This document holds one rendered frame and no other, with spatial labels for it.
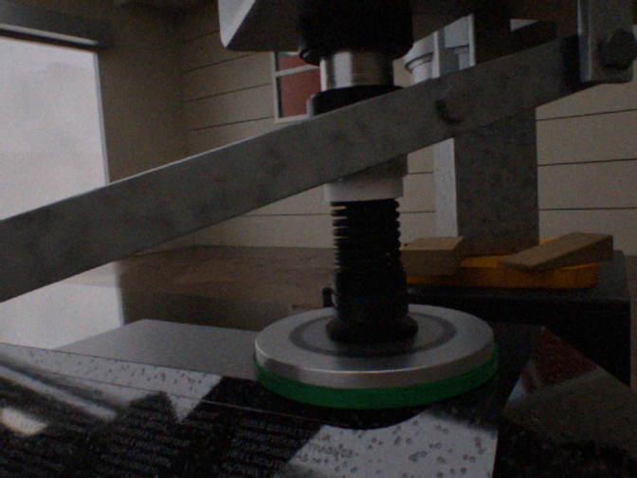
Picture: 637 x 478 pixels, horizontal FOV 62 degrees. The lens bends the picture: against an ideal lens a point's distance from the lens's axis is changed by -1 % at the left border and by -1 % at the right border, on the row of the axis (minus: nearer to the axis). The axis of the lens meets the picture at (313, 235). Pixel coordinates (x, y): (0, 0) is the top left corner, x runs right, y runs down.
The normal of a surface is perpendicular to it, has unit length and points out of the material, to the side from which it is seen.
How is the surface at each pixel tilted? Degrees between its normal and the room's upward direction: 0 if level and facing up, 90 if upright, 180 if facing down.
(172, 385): 45
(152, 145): 90
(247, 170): 90
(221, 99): 90
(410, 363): 0
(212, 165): 90
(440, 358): 0
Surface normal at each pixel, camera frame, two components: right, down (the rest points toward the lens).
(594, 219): -0.58, 0.12
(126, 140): 0.81, 0.00
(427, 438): -0.37, -0.62
